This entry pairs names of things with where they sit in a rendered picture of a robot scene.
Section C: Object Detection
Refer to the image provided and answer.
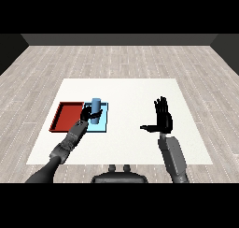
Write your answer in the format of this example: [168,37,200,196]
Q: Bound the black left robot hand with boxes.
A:
[79,106,104,122]

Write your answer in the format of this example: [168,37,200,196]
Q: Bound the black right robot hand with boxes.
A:
[139,95,174,135]

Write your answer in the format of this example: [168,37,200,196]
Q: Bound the red shallow open box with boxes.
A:
[49,101,85,134]

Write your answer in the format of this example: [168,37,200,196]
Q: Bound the dark grey robot body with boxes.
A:
[91,164,149,184]

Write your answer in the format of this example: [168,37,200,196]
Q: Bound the light blue can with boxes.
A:
[91,97,102,125]

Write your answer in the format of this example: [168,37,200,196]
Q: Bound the light blue shallow open box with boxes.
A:
[82,102,109,134]

